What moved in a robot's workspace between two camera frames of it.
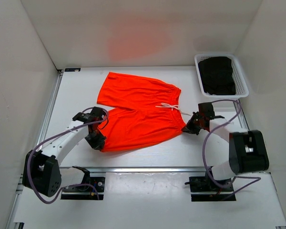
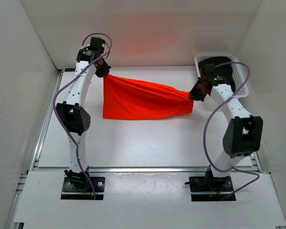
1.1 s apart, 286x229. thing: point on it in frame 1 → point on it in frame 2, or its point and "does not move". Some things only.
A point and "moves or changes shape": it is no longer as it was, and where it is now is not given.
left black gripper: [99, 142] → [101, 73]
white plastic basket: [241, 85] does not move
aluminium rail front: [145, 169] does not move
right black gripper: [189, 128] → [193, 94]
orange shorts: [140, 111] moves or changes shape
